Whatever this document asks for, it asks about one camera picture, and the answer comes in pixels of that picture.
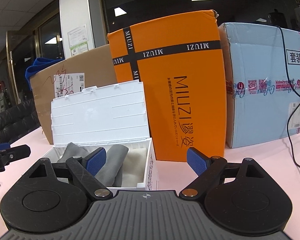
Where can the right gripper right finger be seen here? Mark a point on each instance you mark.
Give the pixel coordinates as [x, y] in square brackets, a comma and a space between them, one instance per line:
[209, 171]

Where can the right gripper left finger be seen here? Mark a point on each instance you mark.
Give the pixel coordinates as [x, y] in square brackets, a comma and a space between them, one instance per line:
[83, 172]

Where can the grey cloth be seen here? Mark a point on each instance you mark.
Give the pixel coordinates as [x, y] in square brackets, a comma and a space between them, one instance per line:
[111, 174]

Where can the white plastic container box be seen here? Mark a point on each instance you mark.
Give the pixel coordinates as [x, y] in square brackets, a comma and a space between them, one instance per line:
[103, 117]

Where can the black leather sofa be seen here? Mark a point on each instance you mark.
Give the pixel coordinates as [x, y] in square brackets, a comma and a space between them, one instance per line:
[18, 121]

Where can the light blue carton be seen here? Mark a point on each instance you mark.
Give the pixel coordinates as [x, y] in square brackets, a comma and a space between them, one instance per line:
[262, 71]

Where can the blue cloth on box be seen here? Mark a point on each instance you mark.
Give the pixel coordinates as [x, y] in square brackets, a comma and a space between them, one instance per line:
[39, 64]

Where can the brown cardboard box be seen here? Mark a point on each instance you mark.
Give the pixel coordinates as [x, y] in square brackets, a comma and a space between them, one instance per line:
[91, 68]

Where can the orange MIUZI box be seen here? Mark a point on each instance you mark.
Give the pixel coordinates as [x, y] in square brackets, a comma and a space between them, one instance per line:
[179, 60]

